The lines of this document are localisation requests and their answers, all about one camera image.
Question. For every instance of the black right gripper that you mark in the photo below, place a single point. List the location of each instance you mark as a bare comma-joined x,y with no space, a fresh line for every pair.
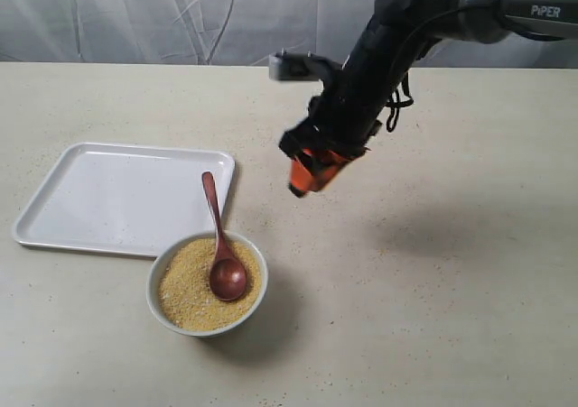
343,117

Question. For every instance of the dark red wooden spoon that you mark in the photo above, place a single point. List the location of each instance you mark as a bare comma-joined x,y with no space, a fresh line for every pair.
228,276

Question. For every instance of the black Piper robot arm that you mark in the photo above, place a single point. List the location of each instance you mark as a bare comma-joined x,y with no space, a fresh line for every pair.
483,21

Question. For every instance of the yellow millet grains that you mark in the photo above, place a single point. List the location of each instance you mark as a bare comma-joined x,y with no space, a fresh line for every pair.
185,295

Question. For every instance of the white ceramic bowl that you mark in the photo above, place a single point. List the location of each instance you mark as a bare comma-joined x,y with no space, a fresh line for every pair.
161,263

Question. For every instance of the white rectangular tray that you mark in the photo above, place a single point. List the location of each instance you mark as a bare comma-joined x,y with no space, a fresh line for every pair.
121,199

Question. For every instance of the white wrinkled backdrop curtain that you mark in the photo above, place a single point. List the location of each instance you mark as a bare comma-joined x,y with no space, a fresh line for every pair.
198,32

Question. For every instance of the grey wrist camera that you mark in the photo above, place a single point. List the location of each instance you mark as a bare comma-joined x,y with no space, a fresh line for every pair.
301,67

